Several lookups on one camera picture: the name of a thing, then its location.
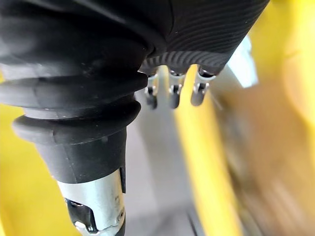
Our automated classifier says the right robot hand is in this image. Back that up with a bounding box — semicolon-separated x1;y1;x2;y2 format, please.
0;0;271;236

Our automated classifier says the white paper label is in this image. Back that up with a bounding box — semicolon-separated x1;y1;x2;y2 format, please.
226;34;259;89

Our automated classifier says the brown cardboard box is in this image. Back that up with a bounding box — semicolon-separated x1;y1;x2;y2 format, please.
213;81;315;236

